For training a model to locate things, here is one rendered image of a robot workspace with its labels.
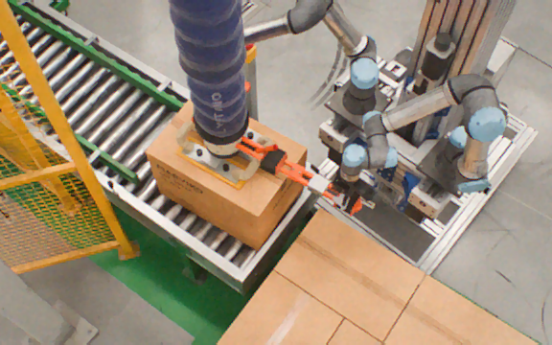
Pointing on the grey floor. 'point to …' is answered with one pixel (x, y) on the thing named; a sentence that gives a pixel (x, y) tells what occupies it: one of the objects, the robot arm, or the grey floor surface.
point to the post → (251, 82)
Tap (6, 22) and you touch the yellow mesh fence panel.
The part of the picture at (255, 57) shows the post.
